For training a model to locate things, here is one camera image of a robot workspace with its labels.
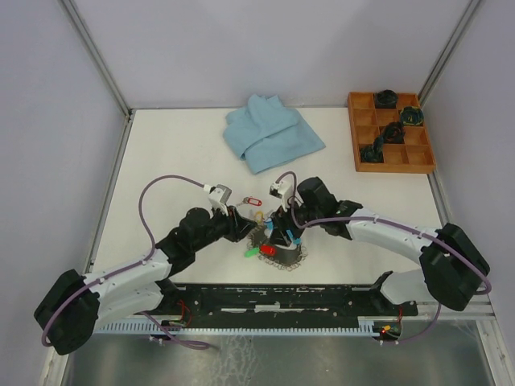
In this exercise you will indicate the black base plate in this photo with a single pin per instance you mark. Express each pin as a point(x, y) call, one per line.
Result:
point(235, 306)

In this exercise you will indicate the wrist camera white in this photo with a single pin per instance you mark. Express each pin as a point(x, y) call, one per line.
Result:
point(218, 197)
point(284, 191)

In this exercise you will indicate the yellow key tag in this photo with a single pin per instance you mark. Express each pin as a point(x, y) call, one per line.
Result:
point(260, 217)

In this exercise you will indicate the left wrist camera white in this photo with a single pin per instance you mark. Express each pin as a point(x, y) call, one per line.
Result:
point(218, 197)

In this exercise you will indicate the light blue cloth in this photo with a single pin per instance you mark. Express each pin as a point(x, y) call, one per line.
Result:
point(266, 134)

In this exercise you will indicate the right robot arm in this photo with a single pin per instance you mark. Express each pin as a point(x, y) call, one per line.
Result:
point(450, 269)

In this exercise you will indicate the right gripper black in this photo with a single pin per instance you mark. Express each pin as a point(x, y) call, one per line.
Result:
point(282, 221)

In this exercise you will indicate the green tag key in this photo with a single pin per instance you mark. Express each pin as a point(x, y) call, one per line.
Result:
point(252, 252)

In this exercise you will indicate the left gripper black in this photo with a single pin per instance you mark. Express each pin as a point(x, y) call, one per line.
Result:
point(238, 227)

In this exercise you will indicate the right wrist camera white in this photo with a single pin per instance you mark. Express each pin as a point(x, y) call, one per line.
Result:
point(284, 191)

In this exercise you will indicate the red tag key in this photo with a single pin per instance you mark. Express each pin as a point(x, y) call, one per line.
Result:
point(249, 200)
point(268, 250)

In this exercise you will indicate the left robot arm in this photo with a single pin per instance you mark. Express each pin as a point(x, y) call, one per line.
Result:
point(78, 304)

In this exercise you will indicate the metal key organizer plate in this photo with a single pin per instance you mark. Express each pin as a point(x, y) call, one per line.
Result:
point(285, 258)

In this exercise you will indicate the wooden compartment tray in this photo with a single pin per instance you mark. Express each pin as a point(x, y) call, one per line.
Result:
point(389, 133)

